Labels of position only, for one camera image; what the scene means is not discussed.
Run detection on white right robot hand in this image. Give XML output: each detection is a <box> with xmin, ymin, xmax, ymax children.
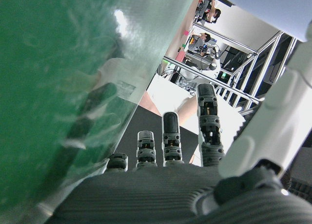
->
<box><xmin>46</xmin><ymin>21</ymin><xmax>312</xmax><ymax>224</ymax></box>

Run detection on translucent green plastic bag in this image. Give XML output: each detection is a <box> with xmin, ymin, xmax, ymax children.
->
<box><xmin>0</xmin><ymin>0</ymin><xmax>198</xmax><ymax>221</ymax></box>

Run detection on person in white shirt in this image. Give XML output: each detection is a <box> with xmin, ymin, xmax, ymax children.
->
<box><xmin>138</xmin><ymin>74</ymin><xmax>247</xmax><ymax>166</ymax></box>

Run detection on person with black hair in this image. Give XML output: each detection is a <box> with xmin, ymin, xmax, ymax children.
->
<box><xmin>203</xmin><ymin>7</ymin><xmax>222</xmax><ymax>24</ymax></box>
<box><xmin>189</xmin><ymin>32</ymin><xmax>212</xmax><ymax>57</ymax></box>

